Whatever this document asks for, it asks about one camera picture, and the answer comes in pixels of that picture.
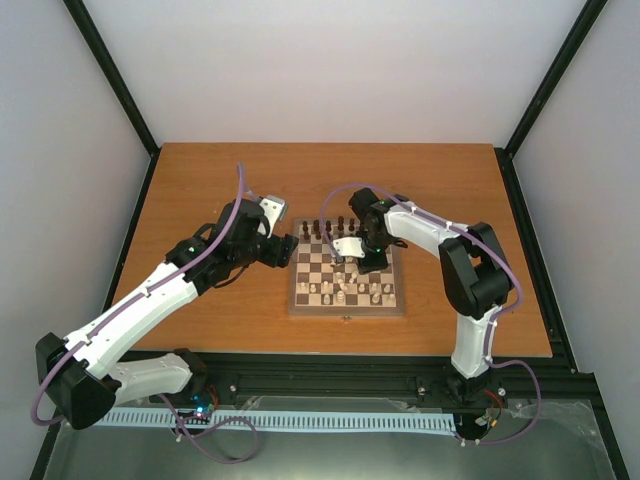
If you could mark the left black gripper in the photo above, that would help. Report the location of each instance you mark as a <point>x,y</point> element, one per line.
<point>282,250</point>

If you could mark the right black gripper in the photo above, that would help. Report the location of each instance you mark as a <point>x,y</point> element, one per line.
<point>373,266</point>

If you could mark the wooden chess board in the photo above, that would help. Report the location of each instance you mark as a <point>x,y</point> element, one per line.
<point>321,287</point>

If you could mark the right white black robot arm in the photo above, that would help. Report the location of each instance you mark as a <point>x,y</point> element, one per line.
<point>477,279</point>

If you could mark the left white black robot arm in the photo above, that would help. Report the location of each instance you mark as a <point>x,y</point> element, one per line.
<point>150,310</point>

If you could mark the dark chess pieces row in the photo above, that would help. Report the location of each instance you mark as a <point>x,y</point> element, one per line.
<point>325,231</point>

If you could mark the light lying chess piece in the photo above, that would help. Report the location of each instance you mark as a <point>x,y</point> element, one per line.
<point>341,281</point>

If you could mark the green lit circuit board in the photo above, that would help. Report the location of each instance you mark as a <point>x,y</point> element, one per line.
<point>202,412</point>

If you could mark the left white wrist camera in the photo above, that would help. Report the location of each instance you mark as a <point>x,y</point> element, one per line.
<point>275,210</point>

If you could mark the black aluminium frame rail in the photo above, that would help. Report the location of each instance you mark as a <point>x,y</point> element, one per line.
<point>234,378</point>

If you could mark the right black frame post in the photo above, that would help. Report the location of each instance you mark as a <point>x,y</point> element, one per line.
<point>569,48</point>

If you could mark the black frame post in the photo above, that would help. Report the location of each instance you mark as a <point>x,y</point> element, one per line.
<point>91,35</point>
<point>569,48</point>

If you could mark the light blue slotted cable duct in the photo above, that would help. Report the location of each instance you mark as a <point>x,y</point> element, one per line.
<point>288,421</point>

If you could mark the left black frame post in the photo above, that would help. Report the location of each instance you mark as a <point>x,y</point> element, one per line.
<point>91,35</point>

